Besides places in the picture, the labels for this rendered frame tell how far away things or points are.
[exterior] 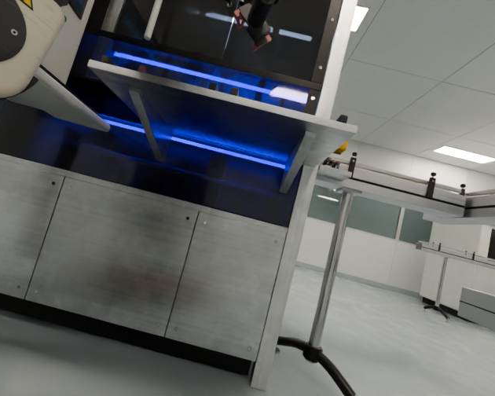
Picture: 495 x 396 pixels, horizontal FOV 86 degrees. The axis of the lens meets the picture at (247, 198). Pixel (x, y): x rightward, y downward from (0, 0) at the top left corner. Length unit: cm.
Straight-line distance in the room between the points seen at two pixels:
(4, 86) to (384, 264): 630
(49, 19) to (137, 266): 84
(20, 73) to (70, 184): 82
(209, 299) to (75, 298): 51
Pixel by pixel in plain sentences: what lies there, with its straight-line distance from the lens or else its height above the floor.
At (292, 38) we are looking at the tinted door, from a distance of 132.
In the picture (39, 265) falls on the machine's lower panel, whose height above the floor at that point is 23.
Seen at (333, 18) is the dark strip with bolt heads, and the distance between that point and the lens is 140.
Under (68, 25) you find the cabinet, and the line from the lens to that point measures 132.
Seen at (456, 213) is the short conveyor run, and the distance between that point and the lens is 147.
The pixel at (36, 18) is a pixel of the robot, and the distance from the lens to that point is 49.
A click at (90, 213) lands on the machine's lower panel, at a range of 120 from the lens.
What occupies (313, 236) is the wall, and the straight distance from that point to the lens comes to 582.
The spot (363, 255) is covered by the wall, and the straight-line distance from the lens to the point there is 619.
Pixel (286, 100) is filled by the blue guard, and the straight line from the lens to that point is 116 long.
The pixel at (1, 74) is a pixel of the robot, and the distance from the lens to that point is 46.
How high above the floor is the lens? 57
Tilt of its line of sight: 6 degrees up
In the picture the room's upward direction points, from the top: 15 degrees clockwise
